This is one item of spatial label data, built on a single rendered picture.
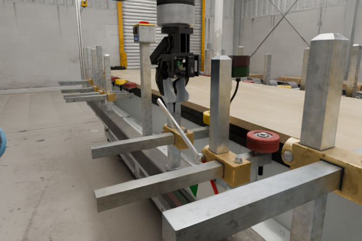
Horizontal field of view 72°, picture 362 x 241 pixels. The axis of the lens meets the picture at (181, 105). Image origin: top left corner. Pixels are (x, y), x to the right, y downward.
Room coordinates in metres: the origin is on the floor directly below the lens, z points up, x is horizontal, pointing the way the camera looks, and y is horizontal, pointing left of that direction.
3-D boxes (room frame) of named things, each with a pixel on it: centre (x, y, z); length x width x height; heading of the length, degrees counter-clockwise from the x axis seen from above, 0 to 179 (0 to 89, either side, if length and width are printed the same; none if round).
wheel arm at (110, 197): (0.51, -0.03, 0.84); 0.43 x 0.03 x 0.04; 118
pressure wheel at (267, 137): (0.60, -0.21, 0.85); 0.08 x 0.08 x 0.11
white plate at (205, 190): (0.60, -0.06, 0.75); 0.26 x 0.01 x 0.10; 28
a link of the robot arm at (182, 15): (0.62, 0.01, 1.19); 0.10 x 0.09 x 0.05; 118
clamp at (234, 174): (0.57, -0.11, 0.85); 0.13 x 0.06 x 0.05; 28
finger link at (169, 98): (0.61, 0.02, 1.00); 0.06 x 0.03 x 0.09; 28
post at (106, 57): (1.69, 0.50, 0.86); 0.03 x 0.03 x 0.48; 28
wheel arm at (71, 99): (1.63, 0.53, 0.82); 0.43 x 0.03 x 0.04; 118
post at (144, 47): (1.04, 0.15, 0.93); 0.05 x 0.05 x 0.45; 28
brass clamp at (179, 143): (0.79, 0.01, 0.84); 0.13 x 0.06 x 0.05; 28
